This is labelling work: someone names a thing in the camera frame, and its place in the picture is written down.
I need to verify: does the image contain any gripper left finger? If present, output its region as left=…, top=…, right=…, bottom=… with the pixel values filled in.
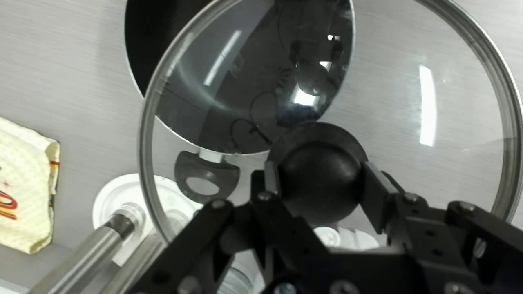
left=127, top=161, right=332, bottom=294

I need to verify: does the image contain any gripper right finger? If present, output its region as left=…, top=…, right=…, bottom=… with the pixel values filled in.
left=361, top=161, right=523, bottom=294

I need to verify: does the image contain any glass lid with black knob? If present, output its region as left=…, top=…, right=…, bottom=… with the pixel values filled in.
left=138, top=0, right=523, bottom=262

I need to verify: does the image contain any white round plate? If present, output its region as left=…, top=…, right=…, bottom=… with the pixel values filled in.
left=93, top=173, right=205, bottom=267

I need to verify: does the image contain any cream patterned cloth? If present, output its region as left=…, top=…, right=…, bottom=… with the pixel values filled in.
left=0, top=116, right=60, bottom=254

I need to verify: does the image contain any black pot with steel handle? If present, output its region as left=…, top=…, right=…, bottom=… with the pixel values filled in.
left=29, top=0, right=356, bottom=294

